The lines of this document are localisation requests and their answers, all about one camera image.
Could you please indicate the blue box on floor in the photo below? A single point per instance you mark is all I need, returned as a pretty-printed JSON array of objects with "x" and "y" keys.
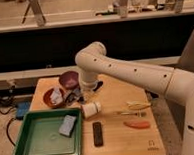
[{"x": 22, "y": 109}]

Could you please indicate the blue sponge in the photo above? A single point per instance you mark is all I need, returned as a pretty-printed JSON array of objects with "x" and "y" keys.
[{"x": 68, "y": 125}]

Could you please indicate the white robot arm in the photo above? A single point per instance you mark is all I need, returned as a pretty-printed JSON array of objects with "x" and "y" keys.
[{"x": 173, "y": 83}]

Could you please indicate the red bowl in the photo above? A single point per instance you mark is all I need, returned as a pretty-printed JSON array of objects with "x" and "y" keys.
[{"x": 47, "y": 100}]

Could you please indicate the purple bowl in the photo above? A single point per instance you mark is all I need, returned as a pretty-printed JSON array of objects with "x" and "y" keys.
[{"x": 69, "y": 80}]

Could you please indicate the black remote control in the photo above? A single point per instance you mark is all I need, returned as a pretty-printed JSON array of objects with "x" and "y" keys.
[{"x": 97, "y": 132}]

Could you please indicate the orange carrot toy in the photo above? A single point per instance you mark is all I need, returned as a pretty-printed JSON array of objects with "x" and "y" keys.
[{"x": 138, "y": 124}]

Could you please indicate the black dish brush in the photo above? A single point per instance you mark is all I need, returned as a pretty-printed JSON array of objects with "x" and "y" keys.
[{"x": 73, "y": 96}]

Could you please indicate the green plastic tray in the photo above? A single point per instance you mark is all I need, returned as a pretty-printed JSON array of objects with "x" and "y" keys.
[{"x": 39, "y": 133}]

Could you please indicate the white blue packet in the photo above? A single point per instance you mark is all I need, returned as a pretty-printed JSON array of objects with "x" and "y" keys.
[{"x": 56, "y": 96}]

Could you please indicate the white paper cup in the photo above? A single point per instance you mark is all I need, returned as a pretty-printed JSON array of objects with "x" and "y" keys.
[{"x": 90, "y": 109}]

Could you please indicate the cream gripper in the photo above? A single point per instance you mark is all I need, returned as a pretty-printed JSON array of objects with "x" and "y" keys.
[{"x": 87, "y": 95}]

